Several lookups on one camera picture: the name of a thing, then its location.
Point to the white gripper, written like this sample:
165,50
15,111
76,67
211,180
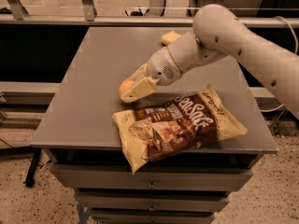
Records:
161,66

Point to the yellow sponge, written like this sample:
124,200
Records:
170,37

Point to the grey drawer cabinet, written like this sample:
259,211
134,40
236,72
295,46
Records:
86,123

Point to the black stand leg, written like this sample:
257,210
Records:
30,178

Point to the metal railing frame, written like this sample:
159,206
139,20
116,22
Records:
253,13

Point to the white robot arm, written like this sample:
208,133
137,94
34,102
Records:
217,32

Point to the orange fruit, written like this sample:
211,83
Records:
126,84

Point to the brown sea salt chip bag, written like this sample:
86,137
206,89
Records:
153,133

